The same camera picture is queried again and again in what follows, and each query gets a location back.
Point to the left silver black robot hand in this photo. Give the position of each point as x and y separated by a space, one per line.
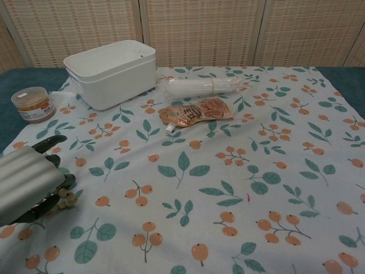
25 179

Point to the clear jar with orange contents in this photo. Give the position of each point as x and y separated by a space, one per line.
35 109

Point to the white plastic storage box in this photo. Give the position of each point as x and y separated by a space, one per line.
114 88

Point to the woven bamboo screen panel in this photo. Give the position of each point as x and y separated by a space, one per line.
80 28
310 31
11 51
359 54
202 31

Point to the floral leaf print tablecloth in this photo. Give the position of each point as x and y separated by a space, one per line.
199 177

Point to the orange spout pouch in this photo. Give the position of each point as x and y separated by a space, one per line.
196 114

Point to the yellow rubber band on bag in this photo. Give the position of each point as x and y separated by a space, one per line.
212 85

